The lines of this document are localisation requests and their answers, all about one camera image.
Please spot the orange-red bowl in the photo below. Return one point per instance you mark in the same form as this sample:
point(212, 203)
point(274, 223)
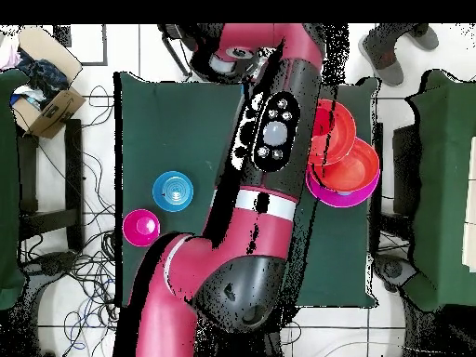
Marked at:
point(353, 171)
point(342, 130)

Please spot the dark green tablecloth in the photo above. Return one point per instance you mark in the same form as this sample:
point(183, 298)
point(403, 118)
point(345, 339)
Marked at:
point(178, 130)

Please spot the dark blue cloth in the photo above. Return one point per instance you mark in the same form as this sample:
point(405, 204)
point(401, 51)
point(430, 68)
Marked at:
point(44, 78)

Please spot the person's foot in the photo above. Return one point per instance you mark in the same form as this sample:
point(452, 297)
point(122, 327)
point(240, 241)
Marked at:
point(425, 37)
point(385, 59)

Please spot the green cloth covered table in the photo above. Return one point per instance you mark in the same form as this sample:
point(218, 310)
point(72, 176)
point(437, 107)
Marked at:
point(9, 186)
point(446, 130)

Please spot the cardboard box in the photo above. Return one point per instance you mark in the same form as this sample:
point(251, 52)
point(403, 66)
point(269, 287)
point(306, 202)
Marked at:
point(55, 111)

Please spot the small blue bowl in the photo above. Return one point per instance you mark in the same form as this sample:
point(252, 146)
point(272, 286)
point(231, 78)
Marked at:
point(173, 191)

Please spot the black stool frame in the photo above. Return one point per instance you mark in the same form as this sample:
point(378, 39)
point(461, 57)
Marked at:
point(171, 41)

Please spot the black pedestal leg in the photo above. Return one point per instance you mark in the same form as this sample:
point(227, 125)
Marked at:
point(55, 262)
point(392, 269)

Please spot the large pink bowl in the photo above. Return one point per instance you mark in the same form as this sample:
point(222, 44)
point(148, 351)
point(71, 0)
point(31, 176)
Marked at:
point(334, 199)

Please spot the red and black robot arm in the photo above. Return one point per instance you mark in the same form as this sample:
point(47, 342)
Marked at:
point(253, 230)

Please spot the small magenta bowl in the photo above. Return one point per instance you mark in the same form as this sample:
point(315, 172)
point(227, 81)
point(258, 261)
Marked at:
point(141, 227)

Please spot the black bench frame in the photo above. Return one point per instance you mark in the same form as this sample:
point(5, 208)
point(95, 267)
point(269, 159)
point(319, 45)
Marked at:
point(73, 167)

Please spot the blue cup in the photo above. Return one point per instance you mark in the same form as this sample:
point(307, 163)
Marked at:
point(344, 193)

